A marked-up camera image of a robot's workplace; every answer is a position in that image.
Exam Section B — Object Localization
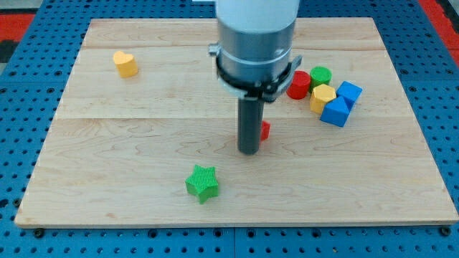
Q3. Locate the red star block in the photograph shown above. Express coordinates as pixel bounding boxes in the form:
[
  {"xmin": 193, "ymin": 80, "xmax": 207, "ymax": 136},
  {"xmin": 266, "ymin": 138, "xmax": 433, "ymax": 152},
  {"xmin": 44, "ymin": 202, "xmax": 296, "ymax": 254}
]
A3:
[{"xmin": 260, "ymin": 120, "xmax": 270, "ymax": 141}]

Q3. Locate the black clamp ring with bracket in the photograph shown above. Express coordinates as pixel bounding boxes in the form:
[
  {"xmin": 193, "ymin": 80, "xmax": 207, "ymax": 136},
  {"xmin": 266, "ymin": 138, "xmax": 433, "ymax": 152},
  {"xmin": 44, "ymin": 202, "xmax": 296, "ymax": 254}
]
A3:
[{"xmin": 208, "ymin": 42, "xmax": 303, "ymax": 103}]

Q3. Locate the green cylinder block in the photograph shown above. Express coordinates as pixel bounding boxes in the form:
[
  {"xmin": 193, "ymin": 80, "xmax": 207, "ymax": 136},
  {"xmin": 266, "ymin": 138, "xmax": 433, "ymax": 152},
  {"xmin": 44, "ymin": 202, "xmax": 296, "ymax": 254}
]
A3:
[{"xmin": 309, "ymin": 66, "xmax": 332, "ymax": 93}]

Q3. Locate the light wooden board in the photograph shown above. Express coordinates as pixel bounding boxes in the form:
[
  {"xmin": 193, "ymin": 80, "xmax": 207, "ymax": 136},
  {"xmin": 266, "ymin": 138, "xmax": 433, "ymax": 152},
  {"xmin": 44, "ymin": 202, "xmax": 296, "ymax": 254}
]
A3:
[{"xmin": 14, "ymin": 18, "xmax": 458, "ymax": 229}]

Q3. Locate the blue cube block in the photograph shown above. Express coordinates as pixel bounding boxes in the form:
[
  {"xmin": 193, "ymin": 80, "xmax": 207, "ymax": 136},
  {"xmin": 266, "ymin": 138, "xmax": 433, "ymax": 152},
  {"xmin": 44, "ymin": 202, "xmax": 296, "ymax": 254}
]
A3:
[{"xmin": 336, "ymin": 81, "xmax": 363, "ymax": 110}]

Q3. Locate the yellow hexagon block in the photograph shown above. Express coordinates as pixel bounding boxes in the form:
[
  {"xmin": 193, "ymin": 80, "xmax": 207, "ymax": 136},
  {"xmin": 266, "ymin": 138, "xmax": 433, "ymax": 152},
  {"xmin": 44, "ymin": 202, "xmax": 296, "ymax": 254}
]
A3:
[{"xmin": 310, "ymin": 84, "xmax": 336, "ymax": 115}]

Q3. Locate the yellow heart block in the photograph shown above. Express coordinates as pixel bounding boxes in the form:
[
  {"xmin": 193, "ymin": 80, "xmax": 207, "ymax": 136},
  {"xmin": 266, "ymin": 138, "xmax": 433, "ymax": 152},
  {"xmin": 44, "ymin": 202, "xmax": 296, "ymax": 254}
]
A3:
[{"xmin": 113, "ymin": 51, "xmax": 138, "ymax": 78}]

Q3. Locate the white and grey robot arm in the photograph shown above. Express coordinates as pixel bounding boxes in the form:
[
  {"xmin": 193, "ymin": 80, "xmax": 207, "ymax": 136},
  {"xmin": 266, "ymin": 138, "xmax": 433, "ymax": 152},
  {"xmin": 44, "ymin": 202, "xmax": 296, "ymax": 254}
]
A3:
[{"xmin": 215, "ymin": 0, "xmax": 300, "ymax": 82}]

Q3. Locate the green star block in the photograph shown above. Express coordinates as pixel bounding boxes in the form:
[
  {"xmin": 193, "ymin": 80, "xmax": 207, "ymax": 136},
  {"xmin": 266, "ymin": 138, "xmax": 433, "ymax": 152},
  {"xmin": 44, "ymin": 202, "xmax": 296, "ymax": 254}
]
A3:
[{"xmin": 185, "ymin": 165, "xmax": 219, "ymax": 204}]

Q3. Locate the red cylinder block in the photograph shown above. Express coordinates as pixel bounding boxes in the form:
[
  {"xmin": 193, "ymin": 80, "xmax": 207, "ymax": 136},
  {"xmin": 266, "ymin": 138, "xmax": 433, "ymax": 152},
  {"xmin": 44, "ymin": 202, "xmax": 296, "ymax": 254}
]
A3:
[{"xmin": 286, "ymin": 70, "xmax": 311, "ymax": 100}]

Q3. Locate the blue pentagon block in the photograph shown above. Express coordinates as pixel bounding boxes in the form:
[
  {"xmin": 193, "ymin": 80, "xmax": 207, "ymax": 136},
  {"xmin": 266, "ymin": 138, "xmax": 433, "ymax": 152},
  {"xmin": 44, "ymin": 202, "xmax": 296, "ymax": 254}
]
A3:
[{"xmin": 320, "ymin": 97, "xmax": 350, "ymax": 127}]

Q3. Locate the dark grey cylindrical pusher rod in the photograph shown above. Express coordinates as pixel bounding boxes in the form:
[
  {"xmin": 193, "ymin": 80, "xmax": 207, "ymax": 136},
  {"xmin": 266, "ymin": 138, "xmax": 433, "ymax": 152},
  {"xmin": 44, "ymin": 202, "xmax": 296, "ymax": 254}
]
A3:
[{"xmin": 237, "ymin": 100, "xmax": 264, "ymax": 155}]

